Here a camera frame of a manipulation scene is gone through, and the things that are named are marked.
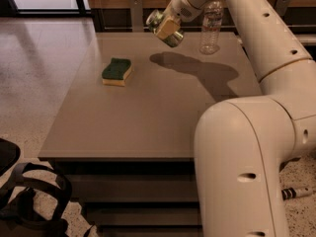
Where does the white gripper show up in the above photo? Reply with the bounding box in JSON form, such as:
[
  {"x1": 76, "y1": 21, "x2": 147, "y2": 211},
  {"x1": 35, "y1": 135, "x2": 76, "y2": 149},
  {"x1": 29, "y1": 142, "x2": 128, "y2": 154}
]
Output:
[{"x1": 155, "y1": 0, "x2": 214, "y2": 40}]

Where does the green soda can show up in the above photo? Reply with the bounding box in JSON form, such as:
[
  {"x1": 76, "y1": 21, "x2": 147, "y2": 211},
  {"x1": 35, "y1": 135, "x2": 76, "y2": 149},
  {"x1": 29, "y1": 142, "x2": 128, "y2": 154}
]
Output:
[{"x1": 146, "y1": 10, "x2": 184, "y2": 47}]

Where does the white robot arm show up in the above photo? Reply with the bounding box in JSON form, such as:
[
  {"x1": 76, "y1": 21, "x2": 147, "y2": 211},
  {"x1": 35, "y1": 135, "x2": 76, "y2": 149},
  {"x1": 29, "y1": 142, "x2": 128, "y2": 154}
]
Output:
[{"x1": 156, "y1": 0, "x2": 316, "y2": 237}]

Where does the clear plastic water bottle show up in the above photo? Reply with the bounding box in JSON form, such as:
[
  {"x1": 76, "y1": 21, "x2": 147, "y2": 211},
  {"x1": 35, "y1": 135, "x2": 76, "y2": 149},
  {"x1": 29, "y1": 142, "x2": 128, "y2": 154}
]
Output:
[{"x1": 199, "y1": 0, "x2": 224, "y2": 55}]

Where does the green and yellow sponge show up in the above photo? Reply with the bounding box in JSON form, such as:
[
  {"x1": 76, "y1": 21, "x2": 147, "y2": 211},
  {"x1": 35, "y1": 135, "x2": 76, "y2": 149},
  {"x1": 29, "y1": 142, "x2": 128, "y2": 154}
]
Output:
[{"x1": 102, "y1": 57, "x2": 132, "y2": 87}]

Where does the grey drawer cabinet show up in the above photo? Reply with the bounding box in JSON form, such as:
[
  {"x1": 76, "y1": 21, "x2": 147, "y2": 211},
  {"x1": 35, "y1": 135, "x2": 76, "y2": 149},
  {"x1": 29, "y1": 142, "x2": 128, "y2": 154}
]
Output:
[{"x1": 39, "y1": 33, "x2": 260, "y2": 237}]

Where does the black white striped tool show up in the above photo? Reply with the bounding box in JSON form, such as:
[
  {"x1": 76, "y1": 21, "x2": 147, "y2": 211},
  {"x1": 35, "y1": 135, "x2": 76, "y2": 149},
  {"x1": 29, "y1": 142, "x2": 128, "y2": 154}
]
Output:
[{"x1": 281, "y1": 187, "x2": 313, "y2": 200}]

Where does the left metal bracket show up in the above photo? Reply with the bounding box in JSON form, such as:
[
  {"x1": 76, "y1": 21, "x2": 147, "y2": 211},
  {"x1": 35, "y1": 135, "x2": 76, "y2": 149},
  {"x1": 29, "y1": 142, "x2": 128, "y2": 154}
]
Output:
[{"x1": 129, "y1": 0, "x2": 143, "y2": 33}]

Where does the metal bracket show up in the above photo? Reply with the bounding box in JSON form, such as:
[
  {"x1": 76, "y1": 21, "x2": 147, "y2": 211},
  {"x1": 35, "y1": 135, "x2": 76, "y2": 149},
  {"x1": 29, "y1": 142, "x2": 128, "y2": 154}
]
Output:
[
  {"x1": 129, "y1": 0, "x2": 143, "y2": 33},
  {"x1": 275, "y1": 0, "x2": 291, "y2": 17}
]

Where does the right metal bracket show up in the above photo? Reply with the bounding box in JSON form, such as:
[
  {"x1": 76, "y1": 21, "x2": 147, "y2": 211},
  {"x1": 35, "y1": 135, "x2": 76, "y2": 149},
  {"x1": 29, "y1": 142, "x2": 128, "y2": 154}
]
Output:
[{"x1": 275, "y1": 0, "x2": 291, "y2": 17}]

